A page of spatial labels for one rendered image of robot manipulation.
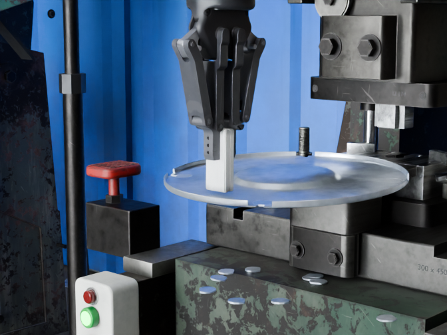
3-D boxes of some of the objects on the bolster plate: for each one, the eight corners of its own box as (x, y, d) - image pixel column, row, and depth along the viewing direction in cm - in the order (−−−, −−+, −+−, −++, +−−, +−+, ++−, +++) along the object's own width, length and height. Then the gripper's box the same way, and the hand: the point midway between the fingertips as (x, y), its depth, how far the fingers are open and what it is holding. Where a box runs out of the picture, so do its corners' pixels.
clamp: (332, 204, 140) (333, 133, 138) (244, 189, 151) (244, 123, 149) (355, 198, 144) (357, 129, 142) (268, 184, 155) (269, 120, 154)
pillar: (372, 177, 144) (374, 83, 142) (359, 175, 146) (362, 82, 143) (380, 175, 146) (382, 82, 144) (368, 173, 147) (370, 82, 145)
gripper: (235, -24, 112) (233, 179, 116) (153, -28, 102) (153, 193, 106) (286, -25, 107) (282, 187, 111) (204, -30, 97) (203, 203, 101)
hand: (219, 159), depth 108 cm, fingers closed
